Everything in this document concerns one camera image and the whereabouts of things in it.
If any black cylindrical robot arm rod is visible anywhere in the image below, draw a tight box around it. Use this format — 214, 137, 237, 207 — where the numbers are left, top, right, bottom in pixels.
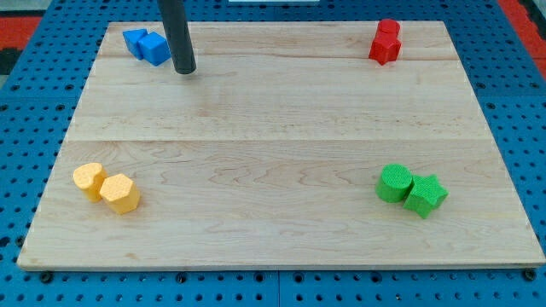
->
157, 0, 196, 75

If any light wooden board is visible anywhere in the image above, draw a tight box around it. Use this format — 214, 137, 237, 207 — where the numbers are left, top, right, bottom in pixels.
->
17, 21, 545, 271

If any green cylinder block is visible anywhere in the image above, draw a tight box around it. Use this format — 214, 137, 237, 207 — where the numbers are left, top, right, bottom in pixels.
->
375, 164, 413, 203

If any red star block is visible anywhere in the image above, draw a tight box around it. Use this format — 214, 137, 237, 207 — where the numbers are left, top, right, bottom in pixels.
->
369, 32, 402, 65

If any yellow hexagon block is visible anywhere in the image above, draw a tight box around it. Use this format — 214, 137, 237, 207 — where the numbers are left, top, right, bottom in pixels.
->
99, 174, 141, 215

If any green star block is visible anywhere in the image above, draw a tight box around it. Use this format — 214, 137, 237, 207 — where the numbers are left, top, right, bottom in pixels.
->
403, 175, 449, 219

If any blue cube block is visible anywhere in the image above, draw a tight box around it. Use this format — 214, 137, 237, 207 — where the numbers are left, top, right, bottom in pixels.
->
137, 32, 171, 67

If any red cylinder block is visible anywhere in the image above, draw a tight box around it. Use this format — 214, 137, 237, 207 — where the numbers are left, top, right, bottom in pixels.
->
376, 19, 401, 38

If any blue triangular block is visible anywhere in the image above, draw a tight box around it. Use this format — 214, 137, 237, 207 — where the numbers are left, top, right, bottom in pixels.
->
122, 28, 148, 60

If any yellow heart block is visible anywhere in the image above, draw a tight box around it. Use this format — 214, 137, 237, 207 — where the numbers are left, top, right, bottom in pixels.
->
73, 162, 107, 203

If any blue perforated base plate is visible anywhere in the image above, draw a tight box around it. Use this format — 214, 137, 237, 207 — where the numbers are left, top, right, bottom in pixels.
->
1, 0, 545, 306

